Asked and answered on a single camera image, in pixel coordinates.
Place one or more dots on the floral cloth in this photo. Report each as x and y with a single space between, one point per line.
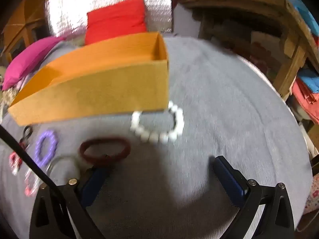
313 199

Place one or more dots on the silver insulation sheet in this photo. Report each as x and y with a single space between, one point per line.
67 7

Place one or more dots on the grey panel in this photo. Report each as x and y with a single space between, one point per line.
184 22

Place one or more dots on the blue folded cloth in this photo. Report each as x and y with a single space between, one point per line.
309 79

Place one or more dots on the metal bangle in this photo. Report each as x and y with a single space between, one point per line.
59 158

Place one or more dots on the wooden cabinet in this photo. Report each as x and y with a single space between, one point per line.
20 25

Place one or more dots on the magenta cushion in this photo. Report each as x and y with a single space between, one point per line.
30 57

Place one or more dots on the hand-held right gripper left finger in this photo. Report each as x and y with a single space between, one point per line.
92 183

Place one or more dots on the wooden shelf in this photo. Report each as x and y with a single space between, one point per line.
249 5

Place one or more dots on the red cushion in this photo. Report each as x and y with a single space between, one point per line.
114 20

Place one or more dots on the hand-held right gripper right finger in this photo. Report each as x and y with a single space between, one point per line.
230 181

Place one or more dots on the gold patterned pouch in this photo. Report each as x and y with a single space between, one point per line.
7 97

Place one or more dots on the orange cardboard box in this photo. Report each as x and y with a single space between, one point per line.
99 92

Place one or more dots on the grey blanket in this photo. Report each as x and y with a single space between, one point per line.
211 92

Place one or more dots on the red folded cloth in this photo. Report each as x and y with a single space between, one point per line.
306 102

